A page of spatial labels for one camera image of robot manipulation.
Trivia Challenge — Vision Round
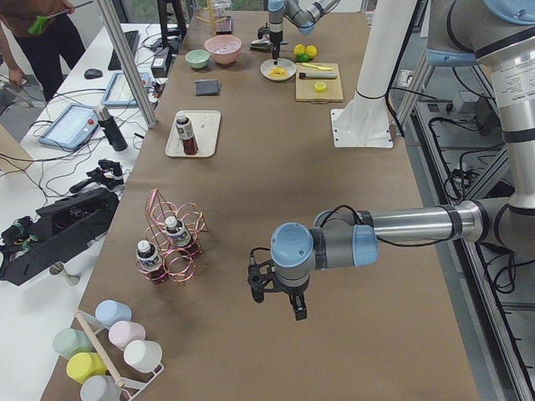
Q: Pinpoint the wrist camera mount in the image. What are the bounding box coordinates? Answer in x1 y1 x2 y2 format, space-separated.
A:
257 24 271 42
247 246 278 303

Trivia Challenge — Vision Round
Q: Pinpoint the teach pendant far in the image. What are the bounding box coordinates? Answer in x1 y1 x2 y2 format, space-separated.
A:
101 71 137 108

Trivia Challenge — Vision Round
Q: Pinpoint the grey cup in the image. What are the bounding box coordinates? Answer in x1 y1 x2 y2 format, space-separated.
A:
80 375 121 401

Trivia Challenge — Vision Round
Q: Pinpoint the white cup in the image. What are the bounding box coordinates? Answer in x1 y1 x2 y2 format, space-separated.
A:
123 340 163 373

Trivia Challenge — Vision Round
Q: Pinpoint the steel ice scoop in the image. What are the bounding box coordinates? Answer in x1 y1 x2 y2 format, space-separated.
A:
249 38 273 52

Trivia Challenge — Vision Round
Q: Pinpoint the black equipment case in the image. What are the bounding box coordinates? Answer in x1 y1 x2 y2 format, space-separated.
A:
1 188 119 286

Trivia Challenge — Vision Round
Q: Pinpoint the grey folded cloth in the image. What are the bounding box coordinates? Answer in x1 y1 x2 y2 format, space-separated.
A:
194 79 222 96

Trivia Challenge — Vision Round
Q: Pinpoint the green bowl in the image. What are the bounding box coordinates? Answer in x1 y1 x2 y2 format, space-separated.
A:
185 49 210 69

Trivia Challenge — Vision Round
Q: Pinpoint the black computer mouse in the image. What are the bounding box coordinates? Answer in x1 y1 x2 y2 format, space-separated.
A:
84 68 104 80

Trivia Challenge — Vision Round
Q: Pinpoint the pink cup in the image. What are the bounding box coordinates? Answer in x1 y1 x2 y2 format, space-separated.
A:
108 321 146 350

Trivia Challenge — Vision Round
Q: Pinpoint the cream round plate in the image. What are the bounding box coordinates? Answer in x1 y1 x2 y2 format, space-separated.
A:
260 58 297 81

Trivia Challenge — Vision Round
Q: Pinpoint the teach pendant near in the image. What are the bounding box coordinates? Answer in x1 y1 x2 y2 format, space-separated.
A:
38 104 98 151

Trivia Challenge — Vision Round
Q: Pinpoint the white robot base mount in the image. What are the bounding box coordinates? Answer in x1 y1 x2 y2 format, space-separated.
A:
331 0 417 148

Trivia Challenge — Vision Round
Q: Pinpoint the green cup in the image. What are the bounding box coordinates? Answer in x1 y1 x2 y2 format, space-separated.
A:
53 328 94 359

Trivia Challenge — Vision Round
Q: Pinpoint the half lemon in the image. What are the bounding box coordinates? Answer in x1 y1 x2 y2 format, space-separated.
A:
313 81 328 93

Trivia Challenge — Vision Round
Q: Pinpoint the aluminium frame post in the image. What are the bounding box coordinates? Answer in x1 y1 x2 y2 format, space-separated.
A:
95 0 157 128

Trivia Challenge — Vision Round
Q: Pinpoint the yellow plastic knife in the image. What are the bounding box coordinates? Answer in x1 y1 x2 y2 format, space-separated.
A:
301 63 333 71

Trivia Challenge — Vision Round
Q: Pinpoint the white cup rack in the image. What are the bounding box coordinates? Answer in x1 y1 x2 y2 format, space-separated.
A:
74 309 165 400

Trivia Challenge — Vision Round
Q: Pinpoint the yellow lemon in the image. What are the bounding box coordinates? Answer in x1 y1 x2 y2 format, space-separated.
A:
305 45 318 59
293 43 306 57

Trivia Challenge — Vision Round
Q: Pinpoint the tea bottle in rack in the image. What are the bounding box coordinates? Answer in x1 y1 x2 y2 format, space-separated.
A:
136 240 168 284
165 216 196 255

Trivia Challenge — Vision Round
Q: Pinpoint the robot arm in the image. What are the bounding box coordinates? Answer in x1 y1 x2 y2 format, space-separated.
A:
267 0 339 65
247 1 534 320

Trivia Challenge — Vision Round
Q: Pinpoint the bamboo cutting board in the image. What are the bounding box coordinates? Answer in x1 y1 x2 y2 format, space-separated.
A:
295 63 344 102

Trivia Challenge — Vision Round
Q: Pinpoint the yellow cup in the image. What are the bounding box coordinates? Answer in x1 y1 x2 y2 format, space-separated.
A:
66 352 107 384

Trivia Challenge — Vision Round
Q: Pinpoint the teach pendant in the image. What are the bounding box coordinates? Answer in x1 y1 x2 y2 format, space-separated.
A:
101 71 137 108
38 104 98 151

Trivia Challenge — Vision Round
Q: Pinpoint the tea bottle on tray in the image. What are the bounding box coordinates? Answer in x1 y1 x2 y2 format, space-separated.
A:
175 111 198 155

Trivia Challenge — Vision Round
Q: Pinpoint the black keyboard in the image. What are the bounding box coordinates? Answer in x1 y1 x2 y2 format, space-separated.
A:
107 29 141 72

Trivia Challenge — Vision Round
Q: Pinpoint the cream rabbit tray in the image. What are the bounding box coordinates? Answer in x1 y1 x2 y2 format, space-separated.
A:
165 110 222 158

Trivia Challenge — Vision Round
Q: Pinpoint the yellow lemon upper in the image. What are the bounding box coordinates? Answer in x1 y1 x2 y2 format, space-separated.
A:
305 45 318 59

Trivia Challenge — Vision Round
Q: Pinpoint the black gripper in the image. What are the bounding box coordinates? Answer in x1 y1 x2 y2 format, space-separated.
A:
272 283 308 321
269 30 283 66

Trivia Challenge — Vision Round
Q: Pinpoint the pink bowl of ice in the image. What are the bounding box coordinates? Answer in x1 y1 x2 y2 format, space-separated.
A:
204 34 242 65

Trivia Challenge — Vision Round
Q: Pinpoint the copper wire bottle rack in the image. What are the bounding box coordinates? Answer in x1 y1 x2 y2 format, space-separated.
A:
136 188 207 285

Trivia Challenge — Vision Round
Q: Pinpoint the black thermos bottle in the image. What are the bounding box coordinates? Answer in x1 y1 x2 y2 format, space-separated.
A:
94 104 128 152

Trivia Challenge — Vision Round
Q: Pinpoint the green lime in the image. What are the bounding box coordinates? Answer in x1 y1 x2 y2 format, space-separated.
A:
297 53 310 63

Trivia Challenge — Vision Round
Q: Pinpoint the blue cup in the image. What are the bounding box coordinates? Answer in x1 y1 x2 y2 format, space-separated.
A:
95 299 132 328

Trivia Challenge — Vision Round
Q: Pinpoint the wooden mug tree stand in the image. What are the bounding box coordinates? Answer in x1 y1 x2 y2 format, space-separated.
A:
195 0 217 37

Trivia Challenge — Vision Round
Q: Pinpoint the steel muddler black tip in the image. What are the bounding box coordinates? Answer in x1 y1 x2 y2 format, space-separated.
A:
298 72 338 79

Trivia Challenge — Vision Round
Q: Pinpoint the yellow lemon lower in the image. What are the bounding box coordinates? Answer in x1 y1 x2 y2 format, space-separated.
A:
293 43 306 57

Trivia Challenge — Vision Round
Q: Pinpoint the person in brown shirt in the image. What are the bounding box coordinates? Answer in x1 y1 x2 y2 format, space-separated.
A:
1 1 85 101

